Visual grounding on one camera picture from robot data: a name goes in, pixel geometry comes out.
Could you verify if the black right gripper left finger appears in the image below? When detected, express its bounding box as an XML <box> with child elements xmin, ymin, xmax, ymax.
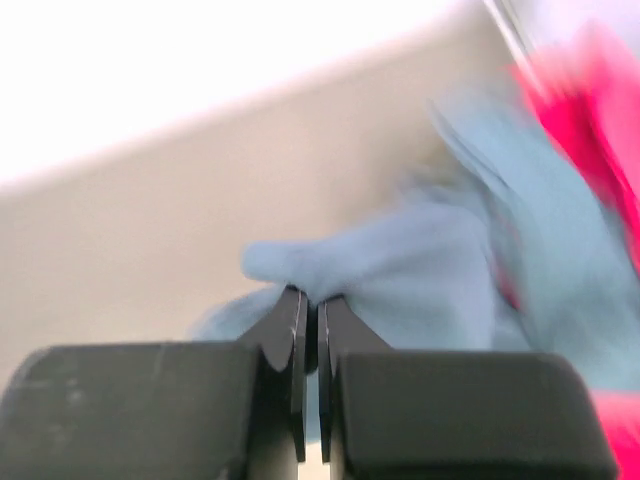
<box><xmin>1</xmin><ymin>288</ymin><xmax>307</xmax><ymax>480</ymax></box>

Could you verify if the magenta pink t shirt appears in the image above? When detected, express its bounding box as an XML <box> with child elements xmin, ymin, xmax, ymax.
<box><xmin>512</xmin><ymin>23</ymin><xmax>639</xmax><ymax>479</ymax></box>

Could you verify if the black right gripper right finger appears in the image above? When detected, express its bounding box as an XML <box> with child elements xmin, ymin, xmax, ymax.
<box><xmin>317</xmin><ymin>297</ymin><xmax>618</xmax><ymax>479</ymax></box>

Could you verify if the blue-grey t shirt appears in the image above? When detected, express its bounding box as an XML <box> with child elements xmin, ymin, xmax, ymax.
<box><xmin>196</xmin><ymin>89</ymin><xmax>639</xmax><ymax>391</ymax></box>

